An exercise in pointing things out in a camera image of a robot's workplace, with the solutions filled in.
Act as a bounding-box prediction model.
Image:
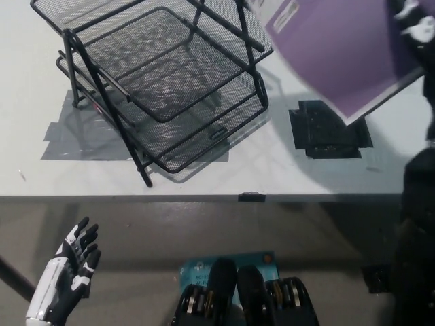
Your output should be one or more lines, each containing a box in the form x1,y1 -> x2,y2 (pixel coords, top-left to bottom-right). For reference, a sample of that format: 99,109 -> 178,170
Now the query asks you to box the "black tape square patch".
288,100 -> 373,160

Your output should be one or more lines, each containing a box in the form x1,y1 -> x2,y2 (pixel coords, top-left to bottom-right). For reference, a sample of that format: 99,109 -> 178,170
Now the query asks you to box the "grey duct tape patch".
40,88 -> 230,162

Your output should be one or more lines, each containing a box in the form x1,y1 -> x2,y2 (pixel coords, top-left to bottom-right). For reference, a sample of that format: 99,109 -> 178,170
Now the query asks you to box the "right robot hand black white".
394,0 -> 435,48

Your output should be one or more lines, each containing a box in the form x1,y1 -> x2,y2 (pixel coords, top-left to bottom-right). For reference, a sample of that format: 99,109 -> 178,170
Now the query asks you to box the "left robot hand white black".
25,217 -> 102,326

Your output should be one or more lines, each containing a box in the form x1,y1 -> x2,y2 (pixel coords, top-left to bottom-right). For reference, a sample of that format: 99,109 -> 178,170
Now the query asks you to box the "teal cardboard box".
178,250 -> 279,303

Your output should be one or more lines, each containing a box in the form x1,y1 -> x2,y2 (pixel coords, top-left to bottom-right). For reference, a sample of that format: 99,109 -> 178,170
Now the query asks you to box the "purple spiral notebook cardboard back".
245,0 -> 428,125

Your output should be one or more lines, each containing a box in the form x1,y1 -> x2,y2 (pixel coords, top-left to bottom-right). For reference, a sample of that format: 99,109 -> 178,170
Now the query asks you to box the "black table leg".
0,256 -> 37,304

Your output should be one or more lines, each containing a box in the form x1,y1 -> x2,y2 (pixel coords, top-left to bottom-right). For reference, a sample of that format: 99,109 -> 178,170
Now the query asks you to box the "small black tape strip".
237,192 -> 266,204

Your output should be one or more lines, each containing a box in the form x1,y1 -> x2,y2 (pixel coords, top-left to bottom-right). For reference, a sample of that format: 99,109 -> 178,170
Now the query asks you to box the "black mesh file tray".
29,0 -> 275,188

